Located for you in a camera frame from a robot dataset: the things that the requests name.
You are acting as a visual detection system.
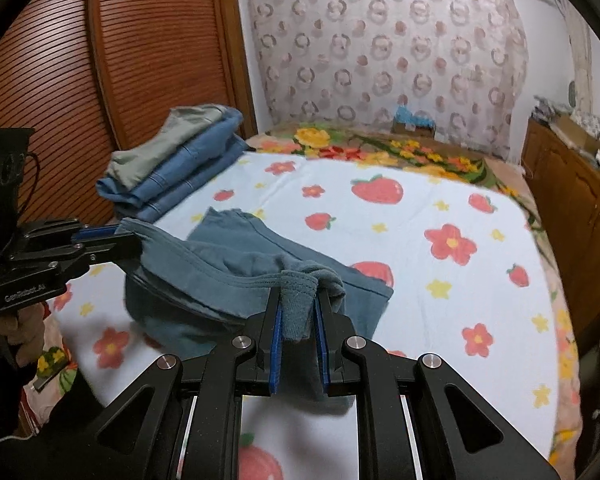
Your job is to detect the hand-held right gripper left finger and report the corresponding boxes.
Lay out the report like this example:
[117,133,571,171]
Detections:
[87,286,287,480]

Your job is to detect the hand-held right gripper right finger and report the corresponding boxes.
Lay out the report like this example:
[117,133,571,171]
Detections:
[313,291,562,480]

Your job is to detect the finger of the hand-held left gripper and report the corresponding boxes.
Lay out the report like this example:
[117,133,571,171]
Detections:
[7,232,142,275]
[16,217,126,247]

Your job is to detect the teal pants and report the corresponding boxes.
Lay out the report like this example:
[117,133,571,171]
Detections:
[115,207,397,404]

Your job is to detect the person's left forearm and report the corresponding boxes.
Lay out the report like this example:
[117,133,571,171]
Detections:
[0,345,112,480]

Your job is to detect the folded grey pants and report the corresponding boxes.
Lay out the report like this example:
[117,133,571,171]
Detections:
[110,104,229,187]

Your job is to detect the person's left hand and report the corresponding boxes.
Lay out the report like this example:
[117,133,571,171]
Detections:
[0,299,52,367]

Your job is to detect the folded blue jeans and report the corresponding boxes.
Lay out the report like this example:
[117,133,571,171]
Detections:
[114,135,252,224]
[97,109,247,207]

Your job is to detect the white strawberry print blanket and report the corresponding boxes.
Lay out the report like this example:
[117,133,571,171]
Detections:
[45,151,577,480]

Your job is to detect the brown louvered wardrobe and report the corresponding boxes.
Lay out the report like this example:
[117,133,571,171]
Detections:
[0,0,259,227]

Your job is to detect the floral blanket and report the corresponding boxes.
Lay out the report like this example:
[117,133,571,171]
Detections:
[21,121,590,467]

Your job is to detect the cardboard box with blue items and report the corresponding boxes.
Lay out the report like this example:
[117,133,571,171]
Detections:
[390,104,439,141]

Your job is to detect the wooden cabinet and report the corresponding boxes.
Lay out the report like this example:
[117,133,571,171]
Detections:
[521,116,600,343]

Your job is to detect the circle patterned sheer curtain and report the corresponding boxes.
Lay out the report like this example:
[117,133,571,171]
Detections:
[239,0,532,162]

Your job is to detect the open cardboard box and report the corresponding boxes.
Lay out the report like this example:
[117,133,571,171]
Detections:
[549,109,600,155]

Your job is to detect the beige tied curtain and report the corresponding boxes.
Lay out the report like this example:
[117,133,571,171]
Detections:
[555,0,600,113]

